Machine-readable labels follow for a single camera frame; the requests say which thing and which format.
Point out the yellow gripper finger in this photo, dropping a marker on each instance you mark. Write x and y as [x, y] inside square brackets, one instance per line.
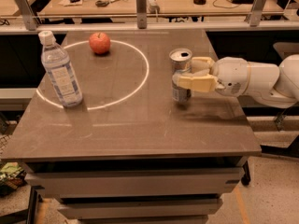
[205, 83]
[201, 66]

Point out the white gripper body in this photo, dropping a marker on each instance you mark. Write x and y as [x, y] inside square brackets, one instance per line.
[232, 75]

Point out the silver blue redbull can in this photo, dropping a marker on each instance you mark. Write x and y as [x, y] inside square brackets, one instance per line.
[180, 60]

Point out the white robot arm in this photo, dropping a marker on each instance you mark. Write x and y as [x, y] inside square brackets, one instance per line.
[266, 83]

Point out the white power strip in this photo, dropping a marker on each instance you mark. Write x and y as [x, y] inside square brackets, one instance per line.
[153, 6]

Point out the red apple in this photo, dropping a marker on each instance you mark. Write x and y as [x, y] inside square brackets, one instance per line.
[99, 43]

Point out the grey table with drawers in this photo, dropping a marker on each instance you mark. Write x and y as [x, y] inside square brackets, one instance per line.
[128, 154]

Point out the clear plastic water bottle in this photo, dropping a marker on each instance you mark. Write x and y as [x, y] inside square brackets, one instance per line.
[59, 68]

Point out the green package on floor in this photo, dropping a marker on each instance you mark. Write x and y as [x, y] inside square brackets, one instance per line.
[12, 176]

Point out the right metal bracket post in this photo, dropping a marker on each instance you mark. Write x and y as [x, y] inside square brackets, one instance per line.
[256, 13]

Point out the metal bracket post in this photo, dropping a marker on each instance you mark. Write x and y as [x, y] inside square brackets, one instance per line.
[141, 13]
[27, 14]
[256, 13]

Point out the middle metal bracket post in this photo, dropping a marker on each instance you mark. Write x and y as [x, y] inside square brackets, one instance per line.
[141, 13]

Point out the left metal bracket post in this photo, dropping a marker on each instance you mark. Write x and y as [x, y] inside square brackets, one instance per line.
[27, 14]

